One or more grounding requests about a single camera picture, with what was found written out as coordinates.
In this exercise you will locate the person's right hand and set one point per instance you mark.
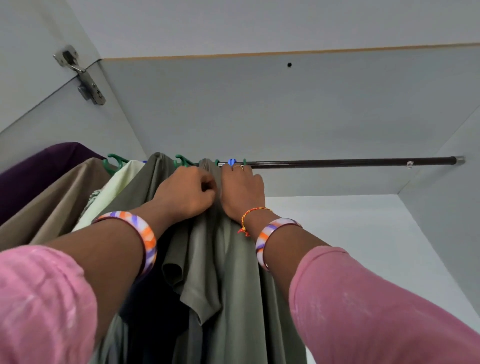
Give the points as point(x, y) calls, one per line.
point(244, 191)

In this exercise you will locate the person's left hand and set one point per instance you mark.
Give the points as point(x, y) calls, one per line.
point(187, 195)

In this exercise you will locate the blue plastic hanger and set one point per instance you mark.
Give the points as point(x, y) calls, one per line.
point(232, 162)

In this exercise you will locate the mint patterned clothes item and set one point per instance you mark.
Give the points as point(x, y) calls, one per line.
point(93, 199)

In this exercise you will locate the olive green button shirt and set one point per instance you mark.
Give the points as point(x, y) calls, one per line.
point(255, 315)

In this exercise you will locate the black NASA t-shirt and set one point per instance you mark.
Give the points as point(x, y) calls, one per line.
point(154, 315)

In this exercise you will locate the beige garment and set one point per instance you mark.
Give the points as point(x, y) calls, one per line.
point(60, 202)

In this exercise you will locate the purple tree-print t-shirt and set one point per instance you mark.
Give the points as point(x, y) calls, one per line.
point(37, 169)

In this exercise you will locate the person's left forearm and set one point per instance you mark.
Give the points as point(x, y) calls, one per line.
point(105, 262)

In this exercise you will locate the person's right forearm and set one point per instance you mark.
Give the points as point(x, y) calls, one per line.
point(292, 247)

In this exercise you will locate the dark metal wardrobe rod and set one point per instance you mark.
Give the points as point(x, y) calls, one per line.
point(337, 162)

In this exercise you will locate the striped white purple bangle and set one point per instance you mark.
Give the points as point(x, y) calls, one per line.
point(266, 236)

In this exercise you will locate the striped orange purple bangle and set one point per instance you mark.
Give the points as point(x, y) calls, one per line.
point(146, 236)

